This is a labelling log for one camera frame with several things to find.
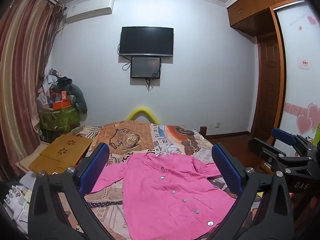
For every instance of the white air conditioner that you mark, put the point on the white air conditioner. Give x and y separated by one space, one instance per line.
90 8

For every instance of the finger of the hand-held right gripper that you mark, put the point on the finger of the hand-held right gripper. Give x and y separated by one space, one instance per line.
282 135
265 152

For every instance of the dark green storage box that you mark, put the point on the dark green storage box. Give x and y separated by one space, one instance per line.
50 135

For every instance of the red wardrobe sticker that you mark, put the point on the red wardrobe sticker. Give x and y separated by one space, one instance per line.
304 63

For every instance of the green bottle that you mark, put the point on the green bottle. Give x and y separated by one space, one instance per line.
317 132

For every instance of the white heart print wardrobe door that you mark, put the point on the white heart print wardrobe door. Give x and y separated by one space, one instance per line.
297 80

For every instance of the black cloth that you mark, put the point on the black cloth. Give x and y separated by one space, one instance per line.
64 81

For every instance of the yellow foam tube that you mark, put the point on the yellow foam tube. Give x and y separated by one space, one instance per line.
143 109

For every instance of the beige mat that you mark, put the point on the beige mat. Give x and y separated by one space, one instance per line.
25 165

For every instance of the wooden lap table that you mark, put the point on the wooden lap table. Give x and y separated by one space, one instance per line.
57 152

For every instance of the striped red curtain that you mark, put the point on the striped red curtain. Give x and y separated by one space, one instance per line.
22 67

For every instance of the pile of white papers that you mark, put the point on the pile of white papers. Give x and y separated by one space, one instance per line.
17 200

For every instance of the orange box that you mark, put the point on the orange box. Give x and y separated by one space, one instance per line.
61 105

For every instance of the newspaper print bedsheet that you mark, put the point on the newspaper print bedsheet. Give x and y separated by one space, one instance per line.
140 140

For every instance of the small black monitor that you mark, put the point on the small black monitor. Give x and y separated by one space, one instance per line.
145 67

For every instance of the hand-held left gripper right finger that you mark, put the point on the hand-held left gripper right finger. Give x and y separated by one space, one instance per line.
226 165

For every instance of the brown wooden door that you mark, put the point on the brown wooden door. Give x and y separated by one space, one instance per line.
268 85

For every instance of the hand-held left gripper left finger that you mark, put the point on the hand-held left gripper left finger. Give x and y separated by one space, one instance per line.
100 160

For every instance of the white wall socket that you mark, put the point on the white wall socket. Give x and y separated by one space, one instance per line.
218 125

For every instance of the large black television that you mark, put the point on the large black television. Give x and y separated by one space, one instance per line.
146 41

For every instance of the small red carton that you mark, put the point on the small red carton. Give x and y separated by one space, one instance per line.
64 96

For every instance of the pink knit cardigan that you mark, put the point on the pink knit cardigan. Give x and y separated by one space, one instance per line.
160 200

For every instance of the green leaf print storage box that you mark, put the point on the green leaf print storage box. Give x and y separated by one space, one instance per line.
60 118

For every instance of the wooden bed post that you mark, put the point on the wooden bed post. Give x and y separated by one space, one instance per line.
203 131

